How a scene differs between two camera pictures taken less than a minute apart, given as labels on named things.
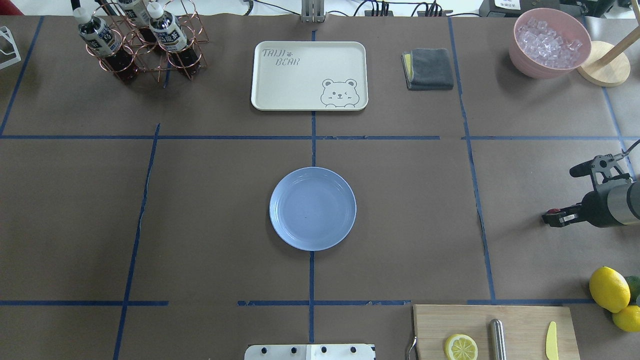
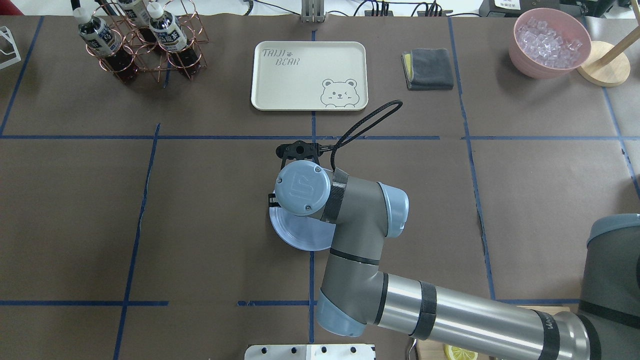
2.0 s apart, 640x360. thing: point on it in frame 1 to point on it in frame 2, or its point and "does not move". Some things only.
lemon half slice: x=461 y=347 does not move
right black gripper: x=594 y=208 to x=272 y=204
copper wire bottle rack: x=164 y=39 does not move
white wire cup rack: x=5 y=31 does not move
